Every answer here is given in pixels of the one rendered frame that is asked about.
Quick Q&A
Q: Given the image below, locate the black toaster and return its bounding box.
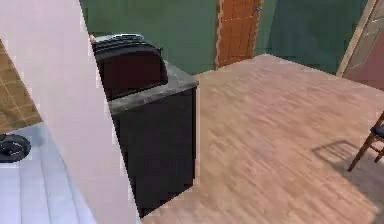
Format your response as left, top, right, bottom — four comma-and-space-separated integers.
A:
89, 33, 169, 101

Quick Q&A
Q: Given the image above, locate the beige framed door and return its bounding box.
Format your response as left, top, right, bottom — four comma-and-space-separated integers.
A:
335, 0, 384, 79

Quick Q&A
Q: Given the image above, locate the brown wooden chair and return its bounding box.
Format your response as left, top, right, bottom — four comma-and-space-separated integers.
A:
346, 111, 384, 173

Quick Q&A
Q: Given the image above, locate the black round drain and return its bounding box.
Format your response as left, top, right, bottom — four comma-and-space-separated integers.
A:
0, 133, 32, 164

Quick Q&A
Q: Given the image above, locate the black cabinet with grey top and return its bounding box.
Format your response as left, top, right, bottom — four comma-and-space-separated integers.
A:
108, 59, 200, 219

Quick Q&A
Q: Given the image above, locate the orange wooden door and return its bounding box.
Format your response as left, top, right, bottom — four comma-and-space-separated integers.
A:
214, 0, 265, 69

